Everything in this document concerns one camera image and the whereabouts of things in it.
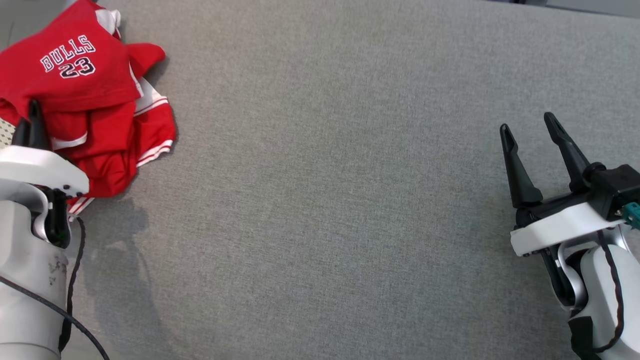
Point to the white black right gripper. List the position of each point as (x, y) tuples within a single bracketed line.
[(555, 227)]

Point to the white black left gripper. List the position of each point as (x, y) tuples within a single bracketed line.
[(40, 167)]

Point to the red Bulls basketball jersey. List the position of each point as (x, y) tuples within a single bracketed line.
[(75, 65)]

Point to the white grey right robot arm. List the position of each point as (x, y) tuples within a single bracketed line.
[(600, 300)]

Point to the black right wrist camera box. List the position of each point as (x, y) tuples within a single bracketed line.
[(615, 187)]

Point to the teal right camera connector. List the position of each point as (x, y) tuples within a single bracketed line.
[(632, 214)]

